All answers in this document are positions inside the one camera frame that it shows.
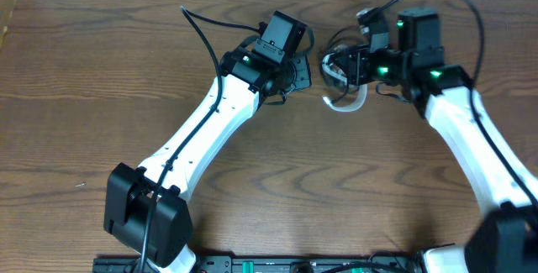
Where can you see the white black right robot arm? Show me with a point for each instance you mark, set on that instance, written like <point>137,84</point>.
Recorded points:
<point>445,96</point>

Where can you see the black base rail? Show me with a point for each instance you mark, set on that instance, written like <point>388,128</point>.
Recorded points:
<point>379,262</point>

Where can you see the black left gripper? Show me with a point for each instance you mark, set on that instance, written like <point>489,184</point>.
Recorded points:
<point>301,73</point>

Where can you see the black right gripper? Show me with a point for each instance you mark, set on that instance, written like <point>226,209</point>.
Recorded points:
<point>357,75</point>

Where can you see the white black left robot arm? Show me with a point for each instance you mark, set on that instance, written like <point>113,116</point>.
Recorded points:
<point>146,206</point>

